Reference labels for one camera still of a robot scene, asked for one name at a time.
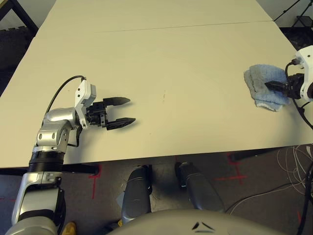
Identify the black step stool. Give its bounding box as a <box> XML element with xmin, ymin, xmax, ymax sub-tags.
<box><xmin>293</xmin><ymin>15</ymin><xmax>313</xmax><ymax>27</ymax></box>

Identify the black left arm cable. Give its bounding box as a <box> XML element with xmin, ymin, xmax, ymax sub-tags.
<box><xmin>45</xmin><ymin>75</ymin><xmax>88</xmax><ymax>116</ymax></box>

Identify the grey robot leg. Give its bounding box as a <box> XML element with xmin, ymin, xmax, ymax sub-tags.
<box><xmin>175</xmin><ymin>161</ymin><xmax>225</xmax><ymax>213</ymax></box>
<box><xmin>121</xmin><ymin>165</ymin><xmax>152</xmax><ymax>225</ymax></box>

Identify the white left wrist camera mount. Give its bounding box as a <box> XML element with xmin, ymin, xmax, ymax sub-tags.
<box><xmin>73</xmin><ymin>77</ymin><xmax>97</xmax><ymax>129</ymax></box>

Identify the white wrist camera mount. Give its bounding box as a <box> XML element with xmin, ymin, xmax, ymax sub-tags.
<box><xmin>73</xmin><ymin>77</ymin><xmax>97</xmax><ymax>129</ymax></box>
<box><xmin>292</xmin><ymin>45</ymin><xmax>313</xmax><ymax>102</ymax></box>

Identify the grey right robot leg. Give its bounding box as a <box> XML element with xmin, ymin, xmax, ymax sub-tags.
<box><xmin>175</xmin><ymin>161</ymin><xmax>225</xmax><ymax>213</ymax></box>

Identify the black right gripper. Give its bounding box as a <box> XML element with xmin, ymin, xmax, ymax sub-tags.
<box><xmin>265</xmin><ymin>72</ymin><xmax>305</xmax><ymax>100</ymax></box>

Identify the black table foot bar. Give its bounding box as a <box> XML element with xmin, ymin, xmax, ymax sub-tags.
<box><xmin>231</xmin><ymin>146</ymin><xmax>291</xmax><ymax>162</ymax></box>
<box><xmin>61</xmin><ymin>163</ymin><xmax>99</xmax><ymax>175</ymax></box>

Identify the fluffy blue rag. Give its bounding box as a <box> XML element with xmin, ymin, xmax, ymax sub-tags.
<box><xmin>244</xmin><ymin>64</ymin><xmax>291</xmax><ymax>112</ymax></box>

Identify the grey robot torso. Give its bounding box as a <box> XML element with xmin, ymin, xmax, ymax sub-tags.
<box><xmin>105</xmin><ymin>209</ymin><xmax>245</xmax><ymax>235</ymax></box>

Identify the long white floor cable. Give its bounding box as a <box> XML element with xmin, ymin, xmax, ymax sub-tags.
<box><xmin>224</xmin><ymin>182</ymin><xmax>308</xmax><ymax>213</ymax></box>

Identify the black tripod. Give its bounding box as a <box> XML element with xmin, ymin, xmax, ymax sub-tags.
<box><xmin>273</xmin><ymin>0</ymin><xmax>310</xmax><ymax>22</ymax></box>

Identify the black foam floor mat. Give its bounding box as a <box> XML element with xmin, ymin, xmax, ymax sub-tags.
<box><xmin>0</xmin><ymin>25</ymin><xmax>35</xmax><ymax>84</ymax></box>

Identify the grey left robot leg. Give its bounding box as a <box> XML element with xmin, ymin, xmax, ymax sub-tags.
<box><xmin>121</xmin><ymin>165</ymin><xmax>152</xmax><ymax>225</ymax></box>

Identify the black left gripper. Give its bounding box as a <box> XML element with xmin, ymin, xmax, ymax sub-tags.
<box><xmin>85</xmin><ymin>96</ymin><xmax>136</xmax><ymax>130</ymax></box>

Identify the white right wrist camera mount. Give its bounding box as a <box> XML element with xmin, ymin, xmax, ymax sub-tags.
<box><xmin>292</xmin><ymin>45</ymin><xmax>313</xmax><ymax>102</ymax></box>

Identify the yellow rounded object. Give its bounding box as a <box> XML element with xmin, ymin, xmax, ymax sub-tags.
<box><xmin>63</xmin><ymin>221</ymin><xmax>78</xmax><ymax>235</ymax></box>

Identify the black metal frame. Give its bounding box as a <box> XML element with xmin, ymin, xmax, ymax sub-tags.
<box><xmin>0</xmin><ymin>0</ymin><xmax>39</xmax><ymax>30</ymax></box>

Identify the white floor cable bundle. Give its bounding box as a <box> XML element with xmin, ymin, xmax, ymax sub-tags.
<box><xmin>276</xmin><ymin>144</ymin><xmax>313</xmax><ymax>194</ymax></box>

